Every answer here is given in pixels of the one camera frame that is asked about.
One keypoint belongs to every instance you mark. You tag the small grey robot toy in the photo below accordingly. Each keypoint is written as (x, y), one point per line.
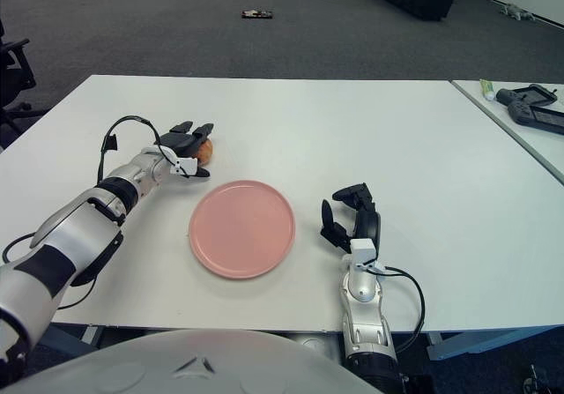
(515, 12)

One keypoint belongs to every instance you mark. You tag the black office chair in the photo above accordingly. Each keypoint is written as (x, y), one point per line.
(17, 68)

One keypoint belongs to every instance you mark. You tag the black metal stand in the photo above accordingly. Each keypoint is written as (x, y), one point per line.
(535, 381)

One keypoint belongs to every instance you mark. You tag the pink round plate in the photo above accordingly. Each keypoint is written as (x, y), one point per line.
(242, 229)

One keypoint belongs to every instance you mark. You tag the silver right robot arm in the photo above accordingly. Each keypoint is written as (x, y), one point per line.
(361, 290)

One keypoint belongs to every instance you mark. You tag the red yellow apple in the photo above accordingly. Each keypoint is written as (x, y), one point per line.
(206, 151)

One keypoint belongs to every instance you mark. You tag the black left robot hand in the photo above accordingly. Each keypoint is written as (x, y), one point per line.
(178, 140)

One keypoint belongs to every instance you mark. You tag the grey black handheld controller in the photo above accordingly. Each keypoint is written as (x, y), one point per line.
(542, 118)

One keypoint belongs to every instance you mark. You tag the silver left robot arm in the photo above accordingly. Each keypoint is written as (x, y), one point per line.
(66, 235)

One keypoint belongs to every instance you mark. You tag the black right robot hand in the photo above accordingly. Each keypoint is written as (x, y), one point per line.
(368, 222)

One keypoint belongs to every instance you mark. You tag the silver robot torso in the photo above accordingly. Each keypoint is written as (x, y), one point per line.
(220, 367)

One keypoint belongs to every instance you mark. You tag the green white tube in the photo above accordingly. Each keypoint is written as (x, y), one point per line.
(487, 89)

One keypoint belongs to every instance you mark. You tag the black tray on floor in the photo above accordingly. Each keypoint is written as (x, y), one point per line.
(257, 14)

